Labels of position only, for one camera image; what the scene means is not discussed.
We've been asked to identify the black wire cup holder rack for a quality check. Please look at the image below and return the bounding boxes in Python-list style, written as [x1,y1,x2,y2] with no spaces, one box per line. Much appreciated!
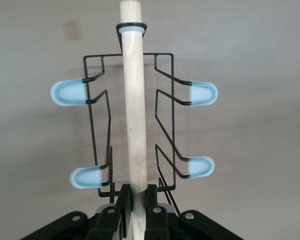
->
[50,0,219,240]

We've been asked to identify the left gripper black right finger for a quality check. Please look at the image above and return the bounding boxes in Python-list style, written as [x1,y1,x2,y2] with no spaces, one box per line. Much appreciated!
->
[143,184,181,240]

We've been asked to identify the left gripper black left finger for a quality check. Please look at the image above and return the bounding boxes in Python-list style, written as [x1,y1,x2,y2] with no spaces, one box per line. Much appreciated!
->
[89,184,134,240]

